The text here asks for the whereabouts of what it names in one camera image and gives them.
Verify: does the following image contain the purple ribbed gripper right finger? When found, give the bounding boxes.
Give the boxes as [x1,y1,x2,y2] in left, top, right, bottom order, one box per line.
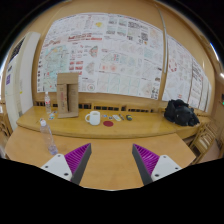
[132,144,181,185]

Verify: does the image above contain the clear plastic water bottle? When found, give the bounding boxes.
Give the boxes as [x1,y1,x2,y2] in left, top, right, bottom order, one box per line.
[40,119,58,155]

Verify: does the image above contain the large poster wall display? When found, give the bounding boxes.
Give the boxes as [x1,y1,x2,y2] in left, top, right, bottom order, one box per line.
[37,13,163,99]

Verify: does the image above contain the brown cardboard box stand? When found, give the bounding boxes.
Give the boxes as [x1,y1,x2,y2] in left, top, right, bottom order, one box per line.
[57,73,79,118]

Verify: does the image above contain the white door panel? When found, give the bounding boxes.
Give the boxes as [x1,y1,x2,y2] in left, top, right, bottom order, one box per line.
[5,32,40,130]

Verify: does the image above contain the black bag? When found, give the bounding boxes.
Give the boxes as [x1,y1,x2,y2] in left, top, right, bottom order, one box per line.
[164,99,200,126]

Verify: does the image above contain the wooden chair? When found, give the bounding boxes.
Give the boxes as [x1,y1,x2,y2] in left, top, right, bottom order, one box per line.
[189,122,218,164]

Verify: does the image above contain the small dark gadget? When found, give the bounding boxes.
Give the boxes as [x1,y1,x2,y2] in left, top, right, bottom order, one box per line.
[126,115,132,121]

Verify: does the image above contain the small clear bottle far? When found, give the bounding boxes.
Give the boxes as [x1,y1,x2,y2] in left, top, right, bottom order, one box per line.
[45,92,51,114]

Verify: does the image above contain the white ceramic mug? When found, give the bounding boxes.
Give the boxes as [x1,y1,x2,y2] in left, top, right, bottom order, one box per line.
[85,111,100,126]

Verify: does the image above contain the white remote control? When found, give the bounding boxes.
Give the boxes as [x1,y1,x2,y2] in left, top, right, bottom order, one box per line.
[112,115,121,121]

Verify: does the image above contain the right wall poster sheets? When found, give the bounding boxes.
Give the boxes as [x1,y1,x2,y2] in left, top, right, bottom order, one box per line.
[162,36,212,112]

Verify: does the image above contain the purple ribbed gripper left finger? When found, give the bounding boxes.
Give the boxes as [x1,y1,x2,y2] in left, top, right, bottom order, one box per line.
[42,143,92,185]

